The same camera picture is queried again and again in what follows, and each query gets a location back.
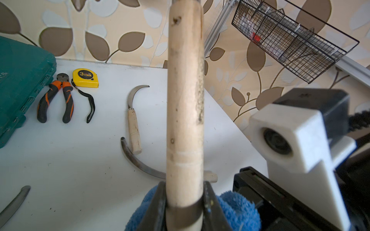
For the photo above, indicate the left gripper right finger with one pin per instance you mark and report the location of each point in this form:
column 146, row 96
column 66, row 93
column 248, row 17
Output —
column 213, row 215

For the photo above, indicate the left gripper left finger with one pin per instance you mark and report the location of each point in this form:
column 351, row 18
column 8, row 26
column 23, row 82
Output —
column 153, row 218

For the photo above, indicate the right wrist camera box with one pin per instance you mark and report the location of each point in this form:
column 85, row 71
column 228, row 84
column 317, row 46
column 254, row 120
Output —
column 303, row 137

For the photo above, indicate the red item in basket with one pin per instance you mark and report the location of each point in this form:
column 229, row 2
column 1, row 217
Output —
column 255, row 38

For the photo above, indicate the green plastic tool case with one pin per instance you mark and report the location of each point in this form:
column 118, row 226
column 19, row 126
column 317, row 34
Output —
column 25, row 71

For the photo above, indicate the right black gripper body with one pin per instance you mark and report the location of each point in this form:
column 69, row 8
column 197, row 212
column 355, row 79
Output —
column 280, row 211

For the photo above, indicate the yellow black tape measure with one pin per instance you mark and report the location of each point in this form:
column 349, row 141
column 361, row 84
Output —
column 85, row 78

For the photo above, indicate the sickle wooden handle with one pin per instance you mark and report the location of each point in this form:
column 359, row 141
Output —
column 185, row 117
column 132, row 121
column 14, row 205
column 208, row 175

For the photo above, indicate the right wall wire basket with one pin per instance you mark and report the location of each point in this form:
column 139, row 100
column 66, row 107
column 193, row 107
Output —
column 307, row 46

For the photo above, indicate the blue microfiber rag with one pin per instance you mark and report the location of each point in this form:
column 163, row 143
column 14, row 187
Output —
column 240, row 213

